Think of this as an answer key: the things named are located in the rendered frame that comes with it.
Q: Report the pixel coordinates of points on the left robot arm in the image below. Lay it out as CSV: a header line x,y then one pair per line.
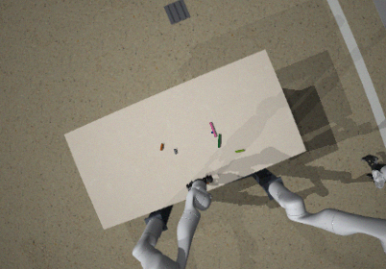
x,y
152,257

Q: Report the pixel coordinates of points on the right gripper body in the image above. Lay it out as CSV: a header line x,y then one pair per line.
x,y
378,166

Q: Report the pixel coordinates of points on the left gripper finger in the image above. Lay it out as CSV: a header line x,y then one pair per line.
x,y
209,178
189,186

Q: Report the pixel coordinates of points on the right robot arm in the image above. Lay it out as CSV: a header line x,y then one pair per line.
x,y
330,219

